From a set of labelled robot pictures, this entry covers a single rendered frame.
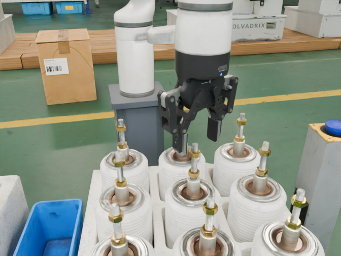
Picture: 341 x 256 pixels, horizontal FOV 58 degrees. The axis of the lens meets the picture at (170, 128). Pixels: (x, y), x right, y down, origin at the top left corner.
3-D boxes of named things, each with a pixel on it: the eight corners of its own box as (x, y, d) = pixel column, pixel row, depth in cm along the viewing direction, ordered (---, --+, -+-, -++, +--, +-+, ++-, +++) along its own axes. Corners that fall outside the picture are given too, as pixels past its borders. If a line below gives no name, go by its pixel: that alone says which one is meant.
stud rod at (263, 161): (260, 183, 53) (267, 145, 49) (256, 180, 54) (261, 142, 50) (264, 180, 53) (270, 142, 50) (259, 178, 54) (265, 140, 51)
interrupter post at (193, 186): (202, 192, 54) (203, 177, 52) (195, 200, 52) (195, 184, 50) (191, 187, 55) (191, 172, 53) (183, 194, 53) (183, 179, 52)
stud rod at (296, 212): (286, 234, 43) (296, 191, 40) (287, 229, 44) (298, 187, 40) (293, 237, 43) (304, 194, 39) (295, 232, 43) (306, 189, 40)
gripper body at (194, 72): (198, 53, 37) (195, 124, 41) (245, 44, 41) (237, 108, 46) (161, 42, 42) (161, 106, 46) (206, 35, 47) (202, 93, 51)
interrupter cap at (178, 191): (223, 190, 54) (223, 187, 54) (200, 215, 49) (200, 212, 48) (186, 175, 58) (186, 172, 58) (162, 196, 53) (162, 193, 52)
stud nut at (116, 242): (123, 247, 39) (123, 242, 39) (110, 245, 39) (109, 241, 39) (127, 234, 41) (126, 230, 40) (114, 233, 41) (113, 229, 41)
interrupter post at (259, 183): (266, 194, 53) (268, 179, 52) (251, 193, 54) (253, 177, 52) (265, 186, 55) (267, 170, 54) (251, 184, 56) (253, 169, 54)
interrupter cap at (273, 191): (283, 206, 50) (284, 203, 50) (236, 200, 52) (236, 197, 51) (278, 179, 57) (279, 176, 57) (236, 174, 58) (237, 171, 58)
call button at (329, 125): (318, 128, 61) (321, 119, 60) (338, 127, 62) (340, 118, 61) (330, 138, 58) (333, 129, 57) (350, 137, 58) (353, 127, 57)
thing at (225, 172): (247, 238, 67) (258, 169, 59) (205, 226, 71) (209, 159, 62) (253, 210, 75) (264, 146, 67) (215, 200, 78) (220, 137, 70)
